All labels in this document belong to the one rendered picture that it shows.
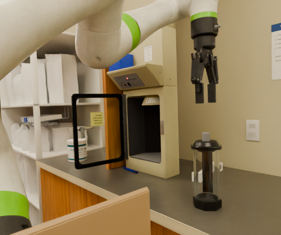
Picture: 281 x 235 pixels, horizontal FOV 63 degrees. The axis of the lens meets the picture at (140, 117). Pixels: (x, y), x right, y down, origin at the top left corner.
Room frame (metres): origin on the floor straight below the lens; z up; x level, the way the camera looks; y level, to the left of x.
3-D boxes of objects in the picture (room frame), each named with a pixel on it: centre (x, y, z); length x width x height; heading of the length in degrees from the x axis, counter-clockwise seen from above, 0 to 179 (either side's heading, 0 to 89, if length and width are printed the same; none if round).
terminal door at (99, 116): (1.28, 0.23, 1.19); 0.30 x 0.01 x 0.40; 126
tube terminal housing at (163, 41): (1.35, -0.10, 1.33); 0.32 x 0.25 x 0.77; 43
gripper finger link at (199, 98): (0.81, -0.21, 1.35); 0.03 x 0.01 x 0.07; 43
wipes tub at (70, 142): (1.64, 0.46, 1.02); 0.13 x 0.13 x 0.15
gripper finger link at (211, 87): (0.86, -0.27, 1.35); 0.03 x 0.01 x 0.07; 43
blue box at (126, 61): (1.30, 0.10, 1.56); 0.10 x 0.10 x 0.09; 43
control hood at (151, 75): (1.23, 0.03, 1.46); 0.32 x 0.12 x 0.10; 43
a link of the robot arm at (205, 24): (0.83, -0.24, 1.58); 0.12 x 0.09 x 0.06; 43
